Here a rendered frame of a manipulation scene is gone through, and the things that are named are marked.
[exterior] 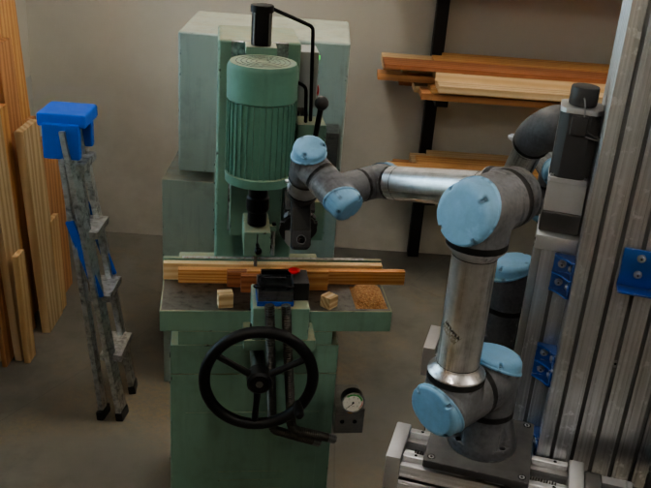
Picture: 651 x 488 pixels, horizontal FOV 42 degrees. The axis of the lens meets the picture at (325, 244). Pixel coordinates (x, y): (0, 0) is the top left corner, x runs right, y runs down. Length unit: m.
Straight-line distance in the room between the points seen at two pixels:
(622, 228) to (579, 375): 0.36
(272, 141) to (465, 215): 0.72
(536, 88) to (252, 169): 2.22
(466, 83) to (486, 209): 2.56
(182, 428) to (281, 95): 0.94
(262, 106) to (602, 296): 0.89
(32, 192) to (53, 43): 1.20
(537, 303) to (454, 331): 0.38
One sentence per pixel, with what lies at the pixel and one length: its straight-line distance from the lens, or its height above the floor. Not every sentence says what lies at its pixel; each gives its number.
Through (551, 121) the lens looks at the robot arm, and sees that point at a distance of 2.11.
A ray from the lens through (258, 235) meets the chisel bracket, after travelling 2.21.
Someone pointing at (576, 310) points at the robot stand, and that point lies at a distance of 1.91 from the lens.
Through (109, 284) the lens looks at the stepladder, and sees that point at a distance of 3.19.
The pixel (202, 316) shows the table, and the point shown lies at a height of 0.89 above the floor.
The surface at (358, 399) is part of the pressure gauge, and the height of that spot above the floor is 0.67.
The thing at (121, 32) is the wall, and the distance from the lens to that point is 4.55.
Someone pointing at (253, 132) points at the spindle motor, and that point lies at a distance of 2.08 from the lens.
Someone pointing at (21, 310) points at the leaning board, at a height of 0.25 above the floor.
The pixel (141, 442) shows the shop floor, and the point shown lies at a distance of 3.22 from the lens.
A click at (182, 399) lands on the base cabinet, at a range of 2.32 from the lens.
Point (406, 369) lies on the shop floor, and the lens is 3.70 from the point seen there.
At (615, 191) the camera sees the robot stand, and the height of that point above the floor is 1.39.
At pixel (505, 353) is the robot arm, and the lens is 1.83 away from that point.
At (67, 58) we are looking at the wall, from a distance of 4.65.
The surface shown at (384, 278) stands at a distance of 2.35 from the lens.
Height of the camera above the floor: 1.95
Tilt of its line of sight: 24 degrees down
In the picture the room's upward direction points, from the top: 4 degrees clockwise
